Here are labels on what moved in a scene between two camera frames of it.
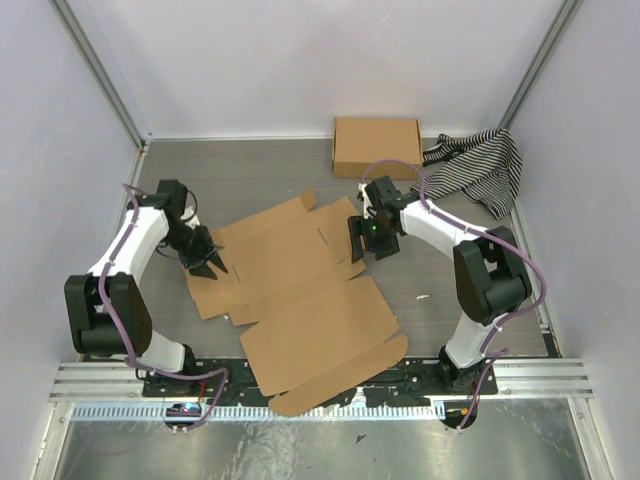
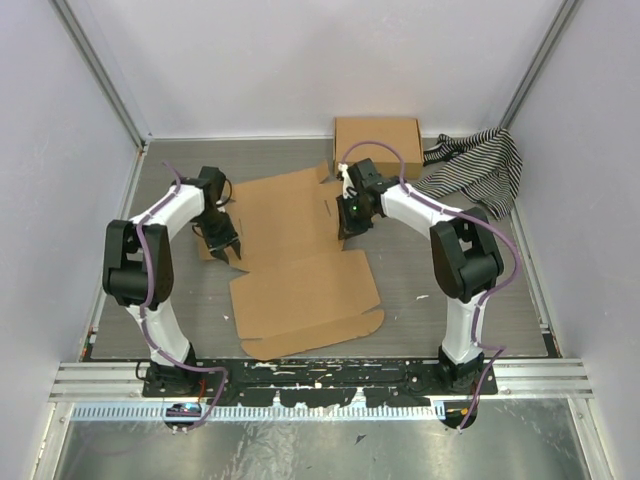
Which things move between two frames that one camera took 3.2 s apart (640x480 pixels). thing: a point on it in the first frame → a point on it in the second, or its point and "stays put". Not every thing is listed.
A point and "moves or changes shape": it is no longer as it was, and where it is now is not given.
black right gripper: [356, 228] → [349, 228]
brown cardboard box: [308, 327] moves or changes shape
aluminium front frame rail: [117, 380] stays put
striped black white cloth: [487, 166] stays put
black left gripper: [206, 251] → [213, 243]
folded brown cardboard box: [359, 143] stays put
